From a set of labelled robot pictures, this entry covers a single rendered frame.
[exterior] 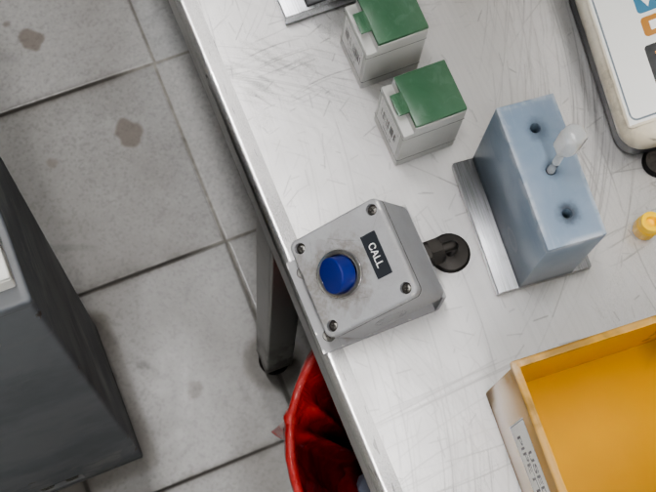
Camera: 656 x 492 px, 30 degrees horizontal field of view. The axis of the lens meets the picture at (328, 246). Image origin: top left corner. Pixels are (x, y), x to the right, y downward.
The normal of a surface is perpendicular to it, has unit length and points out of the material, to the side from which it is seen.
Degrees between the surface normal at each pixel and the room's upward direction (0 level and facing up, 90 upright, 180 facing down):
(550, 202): 0
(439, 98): 0
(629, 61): 25
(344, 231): 30
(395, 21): 0
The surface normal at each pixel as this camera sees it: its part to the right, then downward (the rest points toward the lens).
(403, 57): 0.38, 0.89
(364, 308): -0.41, -0.07
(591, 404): 0.06, -0.29
